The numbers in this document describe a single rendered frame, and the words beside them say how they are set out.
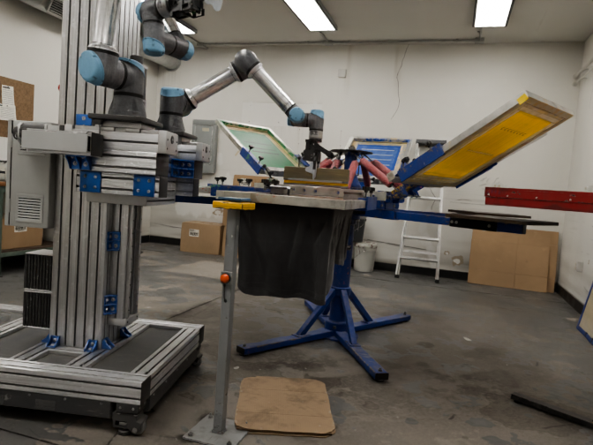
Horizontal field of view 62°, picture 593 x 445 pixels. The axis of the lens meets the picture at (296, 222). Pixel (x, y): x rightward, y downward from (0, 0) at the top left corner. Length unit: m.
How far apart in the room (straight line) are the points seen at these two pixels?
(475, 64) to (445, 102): 0.58
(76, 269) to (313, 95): 5.20
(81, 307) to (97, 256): 0.24
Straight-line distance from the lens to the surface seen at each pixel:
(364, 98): 6.95
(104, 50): 2.09
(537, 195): 2.57
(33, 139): 2.17
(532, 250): 6.73
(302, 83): 7.20
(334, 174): 2.62
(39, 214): 2.47
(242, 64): 2.61
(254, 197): 2.15
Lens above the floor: 1.03
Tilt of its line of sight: 4 degrees down
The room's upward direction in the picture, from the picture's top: 4 degrees clockwise
